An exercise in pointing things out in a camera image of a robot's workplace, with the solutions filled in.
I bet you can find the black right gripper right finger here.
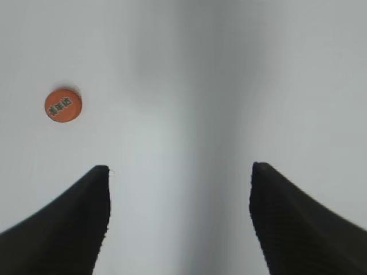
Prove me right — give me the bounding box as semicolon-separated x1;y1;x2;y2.
249;162;366;275

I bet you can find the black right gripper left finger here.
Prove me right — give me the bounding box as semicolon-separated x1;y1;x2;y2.
1;165;111;274

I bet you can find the orange bottle cap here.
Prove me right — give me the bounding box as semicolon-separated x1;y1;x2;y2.
44;87;83;123

